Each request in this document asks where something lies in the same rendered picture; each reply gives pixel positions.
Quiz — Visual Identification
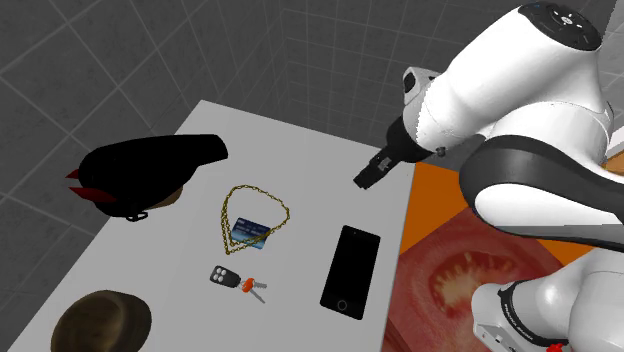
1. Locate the tomato patterned robot stand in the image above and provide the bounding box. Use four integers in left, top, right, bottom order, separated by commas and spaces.
381, 160, 624, 352

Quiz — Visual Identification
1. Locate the brown felt hat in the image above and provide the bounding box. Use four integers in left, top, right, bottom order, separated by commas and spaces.
50, 289, 153, 352

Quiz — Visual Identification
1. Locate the gold chain necklace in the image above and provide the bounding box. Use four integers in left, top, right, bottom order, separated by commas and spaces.
220, 184, 292, 256

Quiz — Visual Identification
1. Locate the black key fob with keys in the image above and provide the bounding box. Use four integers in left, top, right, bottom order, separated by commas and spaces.
209, 264, 269, 305

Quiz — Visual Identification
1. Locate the blue card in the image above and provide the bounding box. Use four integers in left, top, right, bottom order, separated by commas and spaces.
230, 216, 272, 251

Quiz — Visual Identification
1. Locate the black smartphone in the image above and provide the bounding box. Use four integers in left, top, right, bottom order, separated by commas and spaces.
319, 224, 382, 321

